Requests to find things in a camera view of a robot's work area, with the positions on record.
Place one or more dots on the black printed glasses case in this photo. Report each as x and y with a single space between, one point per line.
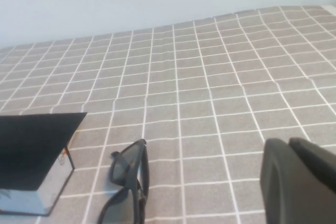
29 145

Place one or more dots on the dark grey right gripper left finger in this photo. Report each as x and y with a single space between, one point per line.
294 195

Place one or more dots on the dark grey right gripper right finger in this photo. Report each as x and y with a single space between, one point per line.
317 161

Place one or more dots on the grey white-checked tablecloth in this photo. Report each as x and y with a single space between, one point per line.
210 90

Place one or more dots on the black sunglasses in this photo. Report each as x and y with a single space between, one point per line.
124 166

